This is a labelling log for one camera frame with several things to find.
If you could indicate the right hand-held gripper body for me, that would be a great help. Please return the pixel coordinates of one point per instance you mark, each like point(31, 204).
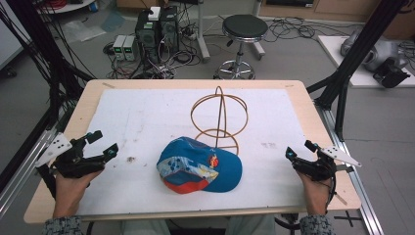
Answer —
point(321, 168)

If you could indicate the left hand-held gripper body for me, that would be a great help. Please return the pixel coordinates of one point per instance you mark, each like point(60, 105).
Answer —
point(70, 161)

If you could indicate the blue patterned baseball cap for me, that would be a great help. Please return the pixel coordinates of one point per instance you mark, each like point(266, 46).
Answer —
point(195, 166)

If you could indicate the person's right hand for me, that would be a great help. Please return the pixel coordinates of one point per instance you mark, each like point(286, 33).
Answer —
point(317, 196)

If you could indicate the person's left hand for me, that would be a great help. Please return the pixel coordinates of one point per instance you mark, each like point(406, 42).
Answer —
point(70, 194)

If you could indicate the white table mat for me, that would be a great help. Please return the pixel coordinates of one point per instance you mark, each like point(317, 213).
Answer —
point(150, 124)

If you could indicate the grey bench power supply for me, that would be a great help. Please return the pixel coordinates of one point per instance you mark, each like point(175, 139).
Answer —
point(118, 47)
point(130, 48)

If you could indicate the white floor board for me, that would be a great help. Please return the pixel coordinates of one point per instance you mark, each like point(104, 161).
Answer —
point(332, 49)

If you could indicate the clear plastic sheet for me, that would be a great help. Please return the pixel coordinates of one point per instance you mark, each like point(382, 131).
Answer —
point(83, 31)

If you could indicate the black computer tower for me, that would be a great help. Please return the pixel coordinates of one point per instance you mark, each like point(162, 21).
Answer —
point(169, 29)
point(147, 37)

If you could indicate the grey and black device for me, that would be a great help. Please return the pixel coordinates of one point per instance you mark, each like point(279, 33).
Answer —
point(381, 57)

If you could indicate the teal sheet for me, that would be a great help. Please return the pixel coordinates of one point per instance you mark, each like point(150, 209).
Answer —
point(112, 21)

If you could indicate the blue tape roll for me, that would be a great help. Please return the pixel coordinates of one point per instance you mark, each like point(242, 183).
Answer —
point(93, 7)

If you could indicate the black round stool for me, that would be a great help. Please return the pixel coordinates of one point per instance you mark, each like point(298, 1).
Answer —
point(245, 27)

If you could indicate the small white box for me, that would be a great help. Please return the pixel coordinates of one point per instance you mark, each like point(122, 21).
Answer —
point(154, 13)

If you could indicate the white desk leg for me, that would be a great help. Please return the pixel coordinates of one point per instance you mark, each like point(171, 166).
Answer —
point(203, 32)

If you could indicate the aluminium rail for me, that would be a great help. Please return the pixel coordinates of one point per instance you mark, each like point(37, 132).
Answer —
point(352, 182)
point(19, 176)

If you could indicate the black metal frame post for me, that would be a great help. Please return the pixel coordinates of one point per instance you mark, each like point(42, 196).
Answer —
point(359, 52)
point(39, 42)

